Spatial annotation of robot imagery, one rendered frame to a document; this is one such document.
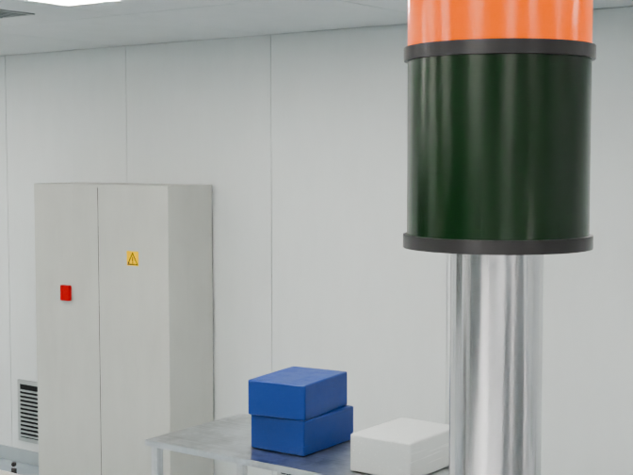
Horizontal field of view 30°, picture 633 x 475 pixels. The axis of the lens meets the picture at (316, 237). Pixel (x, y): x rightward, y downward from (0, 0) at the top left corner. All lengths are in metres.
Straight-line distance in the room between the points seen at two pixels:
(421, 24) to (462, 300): 0.07
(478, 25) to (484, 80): 0.01
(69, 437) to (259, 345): 1.48
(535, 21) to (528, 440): 0.11
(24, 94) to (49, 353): 1.92
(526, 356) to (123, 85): 7.68
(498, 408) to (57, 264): 7.55
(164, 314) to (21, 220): 1.91
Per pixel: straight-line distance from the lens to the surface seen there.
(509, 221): 0.30
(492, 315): 0.31
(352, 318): 6.84
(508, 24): 0.30
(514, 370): 0.32
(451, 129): 0.30
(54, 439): 8.07
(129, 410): 7.51
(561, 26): 0.31
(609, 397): 6.15
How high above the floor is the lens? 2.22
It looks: 4 degrees down
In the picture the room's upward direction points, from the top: straight up
